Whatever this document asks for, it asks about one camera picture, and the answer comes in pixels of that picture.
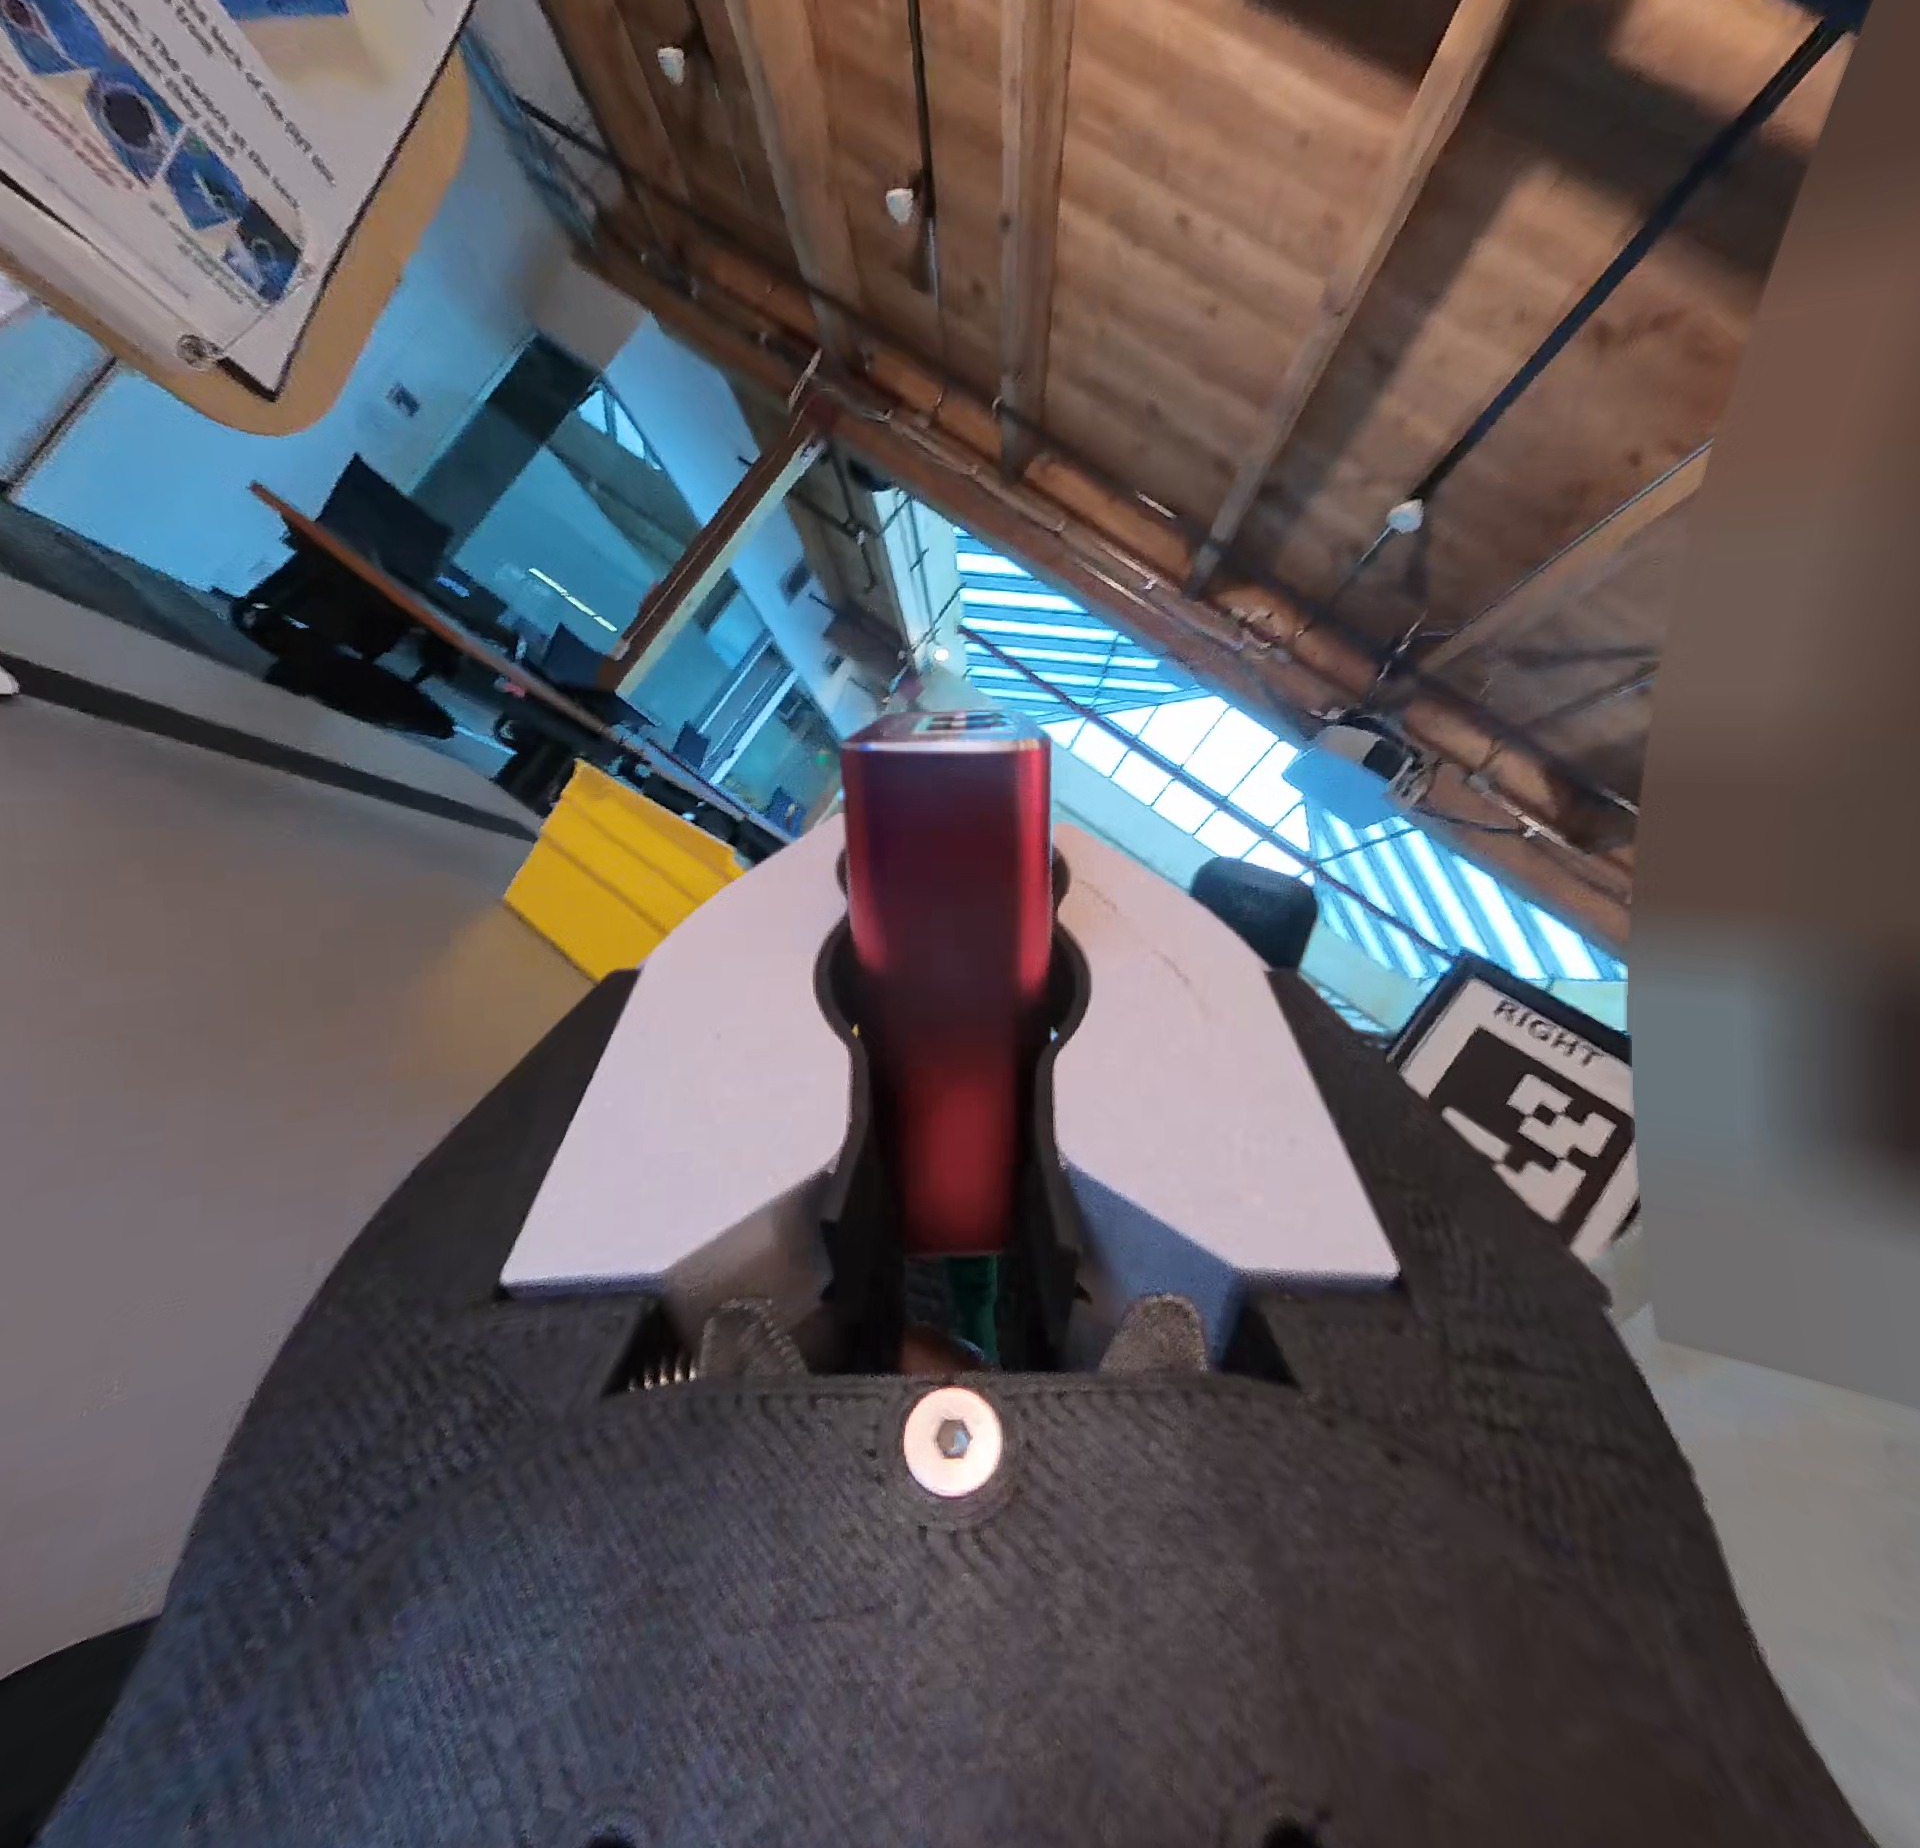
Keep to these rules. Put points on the yellow plastic bin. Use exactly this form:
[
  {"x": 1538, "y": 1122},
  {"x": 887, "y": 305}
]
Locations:
[{"x": 600, "y": 873}]

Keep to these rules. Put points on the white ceiling device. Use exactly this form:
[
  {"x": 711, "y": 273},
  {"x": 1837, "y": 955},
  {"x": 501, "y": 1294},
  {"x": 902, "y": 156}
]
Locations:
[{"x": 1357, "y": 761}]

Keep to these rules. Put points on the red metal port adapter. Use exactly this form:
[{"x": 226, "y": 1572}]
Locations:
[{"x": 945, "y": 1008}]

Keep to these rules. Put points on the wooden desk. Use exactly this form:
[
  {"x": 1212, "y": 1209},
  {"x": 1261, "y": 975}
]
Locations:
[{"x": 451, "y": 634}]

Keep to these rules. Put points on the black monitor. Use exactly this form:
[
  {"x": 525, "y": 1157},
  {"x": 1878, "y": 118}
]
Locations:
[{"x": 382, "y": 522}]

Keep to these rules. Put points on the printed poster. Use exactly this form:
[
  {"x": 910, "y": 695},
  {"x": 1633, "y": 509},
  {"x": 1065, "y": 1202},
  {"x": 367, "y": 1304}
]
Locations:
[{"x": 151, "y": 79}]

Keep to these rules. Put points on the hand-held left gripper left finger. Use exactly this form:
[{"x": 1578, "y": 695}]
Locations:
[{"x": 706, "y": 1083}]

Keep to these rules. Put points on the tan wooden poster board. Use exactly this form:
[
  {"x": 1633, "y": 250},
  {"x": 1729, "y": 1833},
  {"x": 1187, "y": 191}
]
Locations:
[{"x": 375, "y": 334}]

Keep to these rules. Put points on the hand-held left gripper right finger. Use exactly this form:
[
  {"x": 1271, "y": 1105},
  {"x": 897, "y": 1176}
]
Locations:
[{"x": 1215, "y": 1098}]

